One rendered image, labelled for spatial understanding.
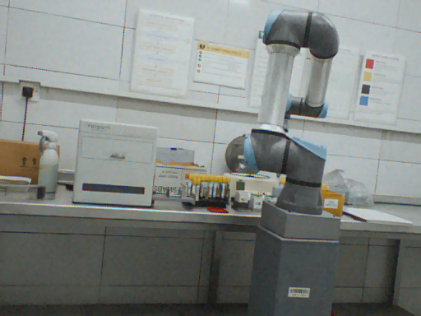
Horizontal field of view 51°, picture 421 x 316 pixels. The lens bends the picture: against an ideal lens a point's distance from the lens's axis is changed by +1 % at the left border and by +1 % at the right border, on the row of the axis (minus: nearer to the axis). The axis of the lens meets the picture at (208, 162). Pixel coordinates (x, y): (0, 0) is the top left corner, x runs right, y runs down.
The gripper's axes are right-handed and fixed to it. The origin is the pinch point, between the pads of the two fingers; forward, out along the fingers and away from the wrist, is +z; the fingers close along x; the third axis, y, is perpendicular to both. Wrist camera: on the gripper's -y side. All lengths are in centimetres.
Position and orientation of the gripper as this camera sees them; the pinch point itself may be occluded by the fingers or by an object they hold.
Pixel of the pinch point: (279, 174)
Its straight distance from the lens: 192.9
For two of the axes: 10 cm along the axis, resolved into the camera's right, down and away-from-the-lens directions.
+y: -9.8, -1.0, -1.5
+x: 1.4, 0.7, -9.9
